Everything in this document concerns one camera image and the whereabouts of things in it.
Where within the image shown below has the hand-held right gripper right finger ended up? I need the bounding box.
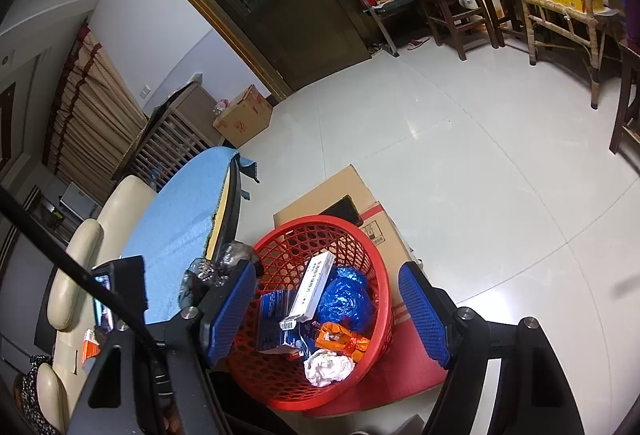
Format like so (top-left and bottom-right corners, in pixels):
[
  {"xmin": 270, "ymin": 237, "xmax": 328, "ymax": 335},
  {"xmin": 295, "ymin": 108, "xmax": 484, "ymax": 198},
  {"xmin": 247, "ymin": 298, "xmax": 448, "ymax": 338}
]
[{"xmin": 397, "ymin": 261, "xmax": 586, "ymax": 435}]

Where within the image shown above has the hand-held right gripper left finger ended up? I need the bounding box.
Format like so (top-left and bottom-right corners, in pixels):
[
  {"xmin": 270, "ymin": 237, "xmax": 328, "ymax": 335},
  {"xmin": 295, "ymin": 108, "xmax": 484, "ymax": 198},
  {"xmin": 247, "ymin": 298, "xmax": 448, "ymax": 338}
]
[{"xmin": 65, "ymin": 260, "xmax": 261, "ymax": 435}]

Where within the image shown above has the blue toothpaste box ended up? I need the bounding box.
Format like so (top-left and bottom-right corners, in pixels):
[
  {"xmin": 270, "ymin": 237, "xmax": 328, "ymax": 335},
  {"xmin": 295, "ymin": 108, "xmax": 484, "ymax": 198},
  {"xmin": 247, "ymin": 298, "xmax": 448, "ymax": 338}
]
[{"xmin": 257, "ymin": 290, "xmax": 306, "ymax": 356}]

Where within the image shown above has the blue plastic bag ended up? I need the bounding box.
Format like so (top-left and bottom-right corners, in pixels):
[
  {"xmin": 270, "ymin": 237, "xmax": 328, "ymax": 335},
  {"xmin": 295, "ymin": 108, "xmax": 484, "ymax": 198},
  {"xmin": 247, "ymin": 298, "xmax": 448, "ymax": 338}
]
[{"xmin": 315, "ymin": 265, "xmax": 376, "ymax": 338}]

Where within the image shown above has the long white box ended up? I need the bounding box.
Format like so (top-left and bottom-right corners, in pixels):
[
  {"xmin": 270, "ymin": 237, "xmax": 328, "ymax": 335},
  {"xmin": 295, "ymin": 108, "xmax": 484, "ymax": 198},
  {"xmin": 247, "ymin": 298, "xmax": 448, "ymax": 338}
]
[{"xmin": 279, "ymin": 251, "xmax": 337, "ymax": 331}]

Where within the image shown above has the orange snack wrapper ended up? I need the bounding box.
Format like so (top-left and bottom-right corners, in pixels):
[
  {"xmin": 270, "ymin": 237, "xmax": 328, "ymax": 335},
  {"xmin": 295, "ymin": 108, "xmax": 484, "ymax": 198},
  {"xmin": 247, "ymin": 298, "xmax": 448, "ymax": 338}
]
[{"xmin": 314, "ymin": 321, "xmax": 372, "ymax": 363}]

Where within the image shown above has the red plastic mesh basket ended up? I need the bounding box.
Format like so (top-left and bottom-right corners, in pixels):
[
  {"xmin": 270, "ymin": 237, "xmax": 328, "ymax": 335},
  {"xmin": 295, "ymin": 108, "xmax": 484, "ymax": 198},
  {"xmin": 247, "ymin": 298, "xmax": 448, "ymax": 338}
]
[{"xmin": 220, "ymin": 215, "xmax": 396, "ymax": 412}]

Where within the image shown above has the white tissue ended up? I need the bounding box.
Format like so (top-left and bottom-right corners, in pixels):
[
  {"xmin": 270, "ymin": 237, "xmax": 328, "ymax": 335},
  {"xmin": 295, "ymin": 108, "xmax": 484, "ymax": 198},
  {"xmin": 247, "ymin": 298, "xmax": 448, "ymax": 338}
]
[{"xmin": 303, "ymin": 349, "xmax": 356, "ymax": 388}]

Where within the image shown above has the cream leather sofa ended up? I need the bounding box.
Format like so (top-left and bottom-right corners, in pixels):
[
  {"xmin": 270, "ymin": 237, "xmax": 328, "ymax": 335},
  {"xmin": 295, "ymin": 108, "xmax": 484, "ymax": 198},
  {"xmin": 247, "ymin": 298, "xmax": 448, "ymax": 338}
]
[{"xmin": 35, "ymin": 175, "xmax": 158, "ymax": 433}]

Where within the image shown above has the orange and white tissue pack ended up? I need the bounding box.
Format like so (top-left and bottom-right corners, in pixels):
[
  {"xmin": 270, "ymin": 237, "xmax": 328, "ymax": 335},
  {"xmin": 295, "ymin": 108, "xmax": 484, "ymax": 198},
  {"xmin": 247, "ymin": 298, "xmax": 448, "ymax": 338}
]
[{"xmin": 80, "ymin": 327, "xmax": 108, "ymax": 363}]

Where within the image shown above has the round table with blue cloth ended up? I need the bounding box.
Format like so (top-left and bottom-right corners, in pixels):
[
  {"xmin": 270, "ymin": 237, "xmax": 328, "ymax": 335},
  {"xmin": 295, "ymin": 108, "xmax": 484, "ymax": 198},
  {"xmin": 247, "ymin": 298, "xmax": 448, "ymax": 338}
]
[{"xmin": 120, "ymin": 146, "xmax": 241, "ymax": 326}]

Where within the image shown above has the white appliance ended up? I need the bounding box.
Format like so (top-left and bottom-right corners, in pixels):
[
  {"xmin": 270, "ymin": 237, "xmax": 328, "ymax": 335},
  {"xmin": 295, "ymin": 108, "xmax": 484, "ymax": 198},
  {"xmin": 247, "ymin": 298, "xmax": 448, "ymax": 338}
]
[{"xmin": 59, "ymin": 181, "xmax": 103, "ymax": 221}]

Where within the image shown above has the dotted dark cloth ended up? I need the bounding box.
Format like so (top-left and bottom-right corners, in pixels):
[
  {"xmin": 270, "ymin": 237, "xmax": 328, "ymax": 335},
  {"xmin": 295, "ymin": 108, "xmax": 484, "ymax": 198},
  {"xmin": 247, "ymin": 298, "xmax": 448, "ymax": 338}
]
[{"xmin": 12, "ymin": 355, "xmax": 56, "ymax": 435}]

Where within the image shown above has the flat brown cardboard box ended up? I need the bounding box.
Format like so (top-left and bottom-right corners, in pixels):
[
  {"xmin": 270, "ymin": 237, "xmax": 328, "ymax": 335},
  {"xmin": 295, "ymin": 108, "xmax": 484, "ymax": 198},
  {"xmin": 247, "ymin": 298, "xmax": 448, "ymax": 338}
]
[{"xmin": 272, "ymin": 164, "xmax": 416, "ymax": 316}]

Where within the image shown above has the wooden slatted crib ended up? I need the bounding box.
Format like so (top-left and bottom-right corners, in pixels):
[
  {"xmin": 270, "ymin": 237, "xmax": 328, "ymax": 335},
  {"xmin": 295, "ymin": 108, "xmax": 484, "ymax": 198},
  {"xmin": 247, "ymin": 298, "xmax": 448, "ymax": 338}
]
[{"xmin": 111, "ymin": 74, "xmax": 226, "ymax": 193}]

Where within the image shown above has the beige curtain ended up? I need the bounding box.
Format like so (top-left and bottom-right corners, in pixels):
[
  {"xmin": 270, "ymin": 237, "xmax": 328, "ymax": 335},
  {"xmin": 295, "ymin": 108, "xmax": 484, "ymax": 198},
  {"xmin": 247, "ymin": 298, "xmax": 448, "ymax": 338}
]
[{"xmin": 42, "ymin": 22, "xmax": 163, "ymax": 206}]

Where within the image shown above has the cardboard box with red print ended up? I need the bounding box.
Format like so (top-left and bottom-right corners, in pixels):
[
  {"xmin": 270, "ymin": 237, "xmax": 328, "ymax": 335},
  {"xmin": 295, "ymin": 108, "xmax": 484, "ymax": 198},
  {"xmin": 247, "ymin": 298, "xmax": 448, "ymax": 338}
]
[{"xmin": 212, "ymin": 85, "xmax": 275, "ymax": 148}]

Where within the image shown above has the dark wooden chair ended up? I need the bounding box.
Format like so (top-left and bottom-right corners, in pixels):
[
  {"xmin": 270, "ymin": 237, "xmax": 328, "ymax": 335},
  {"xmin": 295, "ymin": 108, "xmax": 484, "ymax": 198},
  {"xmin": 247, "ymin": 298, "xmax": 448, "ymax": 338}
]
[{"xmin": 609, "ymin": 40, "xmax": 640, "ymax": 156}]

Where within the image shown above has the dark wooden door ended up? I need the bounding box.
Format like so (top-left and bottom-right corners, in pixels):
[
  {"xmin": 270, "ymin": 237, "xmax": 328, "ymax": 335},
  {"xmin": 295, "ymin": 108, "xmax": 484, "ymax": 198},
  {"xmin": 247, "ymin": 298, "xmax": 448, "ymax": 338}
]
[{"xmin": 137, "ymin": 0, "xmax": 416, "ymax": 98}]

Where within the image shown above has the wicker chair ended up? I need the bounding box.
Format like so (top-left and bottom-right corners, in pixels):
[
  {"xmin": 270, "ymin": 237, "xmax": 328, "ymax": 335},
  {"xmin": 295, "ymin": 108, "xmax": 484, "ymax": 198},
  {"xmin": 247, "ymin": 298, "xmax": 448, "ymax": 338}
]
[{"xmin": 505, "ymin": 0, "xmax": 621, "ymax": 110}]

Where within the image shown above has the black cable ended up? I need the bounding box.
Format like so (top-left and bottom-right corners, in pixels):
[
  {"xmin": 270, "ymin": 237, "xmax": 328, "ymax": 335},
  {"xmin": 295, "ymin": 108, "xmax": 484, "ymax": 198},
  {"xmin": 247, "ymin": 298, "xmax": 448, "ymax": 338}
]
[{"xmin": 0, "ymin": 185, "xmax": 166, "ymax": 366}]

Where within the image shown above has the metal frame chair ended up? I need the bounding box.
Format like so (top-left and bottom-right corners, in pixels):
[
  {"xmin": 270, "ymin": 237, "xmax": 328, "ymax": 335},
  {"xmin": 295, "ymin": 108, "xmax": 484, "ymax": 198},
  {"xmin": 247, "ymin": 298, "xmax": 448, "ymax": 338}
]
[{"xmin": 330, "ymin": 0, "xmax": 431, "ymax": 58}]

